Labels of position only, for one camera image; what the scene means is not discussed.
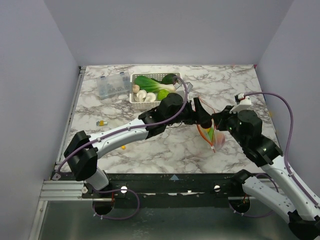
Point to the white perforated plastic basket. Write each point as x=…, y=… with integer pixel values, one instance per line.
x=153, y=75

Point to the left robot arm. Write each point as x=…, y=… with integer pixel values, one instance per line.
x=84, y=150

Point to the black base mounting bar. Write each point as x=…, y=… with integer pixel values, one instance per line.
x=168, y=190

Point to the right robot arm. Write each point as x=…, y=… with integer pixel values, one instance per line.
x=294, y=206

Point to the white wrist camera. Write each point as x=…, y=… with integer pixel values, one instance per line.
x=180, y=88
x=243, y=102

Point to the lime green toy fruit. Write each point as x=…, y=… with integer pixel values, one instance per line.
x=163, y=93

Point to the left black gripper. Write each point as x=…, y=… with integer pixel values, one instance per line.
x=199, y=116

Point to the toy peach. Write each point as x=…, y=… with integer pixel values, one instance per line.
x=220, y=140

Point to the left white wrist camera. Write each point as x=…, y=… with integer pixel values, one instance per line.
x=180, y=88

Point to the clear orange zip bag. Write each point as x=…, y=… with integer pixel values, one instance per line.
x=204, y=135

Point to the clear plastic parts box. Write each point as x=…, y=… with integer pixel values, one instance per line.
x=108, y=86

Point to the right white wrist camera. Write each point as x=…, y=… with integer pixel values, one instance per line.
x=243, y=102

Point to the toy bok choy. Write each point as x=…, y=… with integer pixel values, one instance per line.
x=152, y=86

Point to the light green toy vegetable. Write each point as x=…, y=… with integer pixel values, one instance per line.
x=211, y=134

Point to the dark green toy avocado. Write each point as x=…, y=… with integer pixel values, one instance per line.
x=169, y=79

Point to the toy garlic bulb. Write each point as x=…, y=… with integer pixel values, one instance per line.
x=135, y=88

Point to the small yellow grey connector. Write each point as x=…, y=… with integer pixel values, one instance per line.
x=101, y=123

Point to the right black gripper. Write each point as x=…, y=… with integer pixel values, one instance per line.
x=220, y=120

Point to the yellow toy corn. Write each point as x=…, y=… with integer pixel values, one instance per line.
x=207, y=130

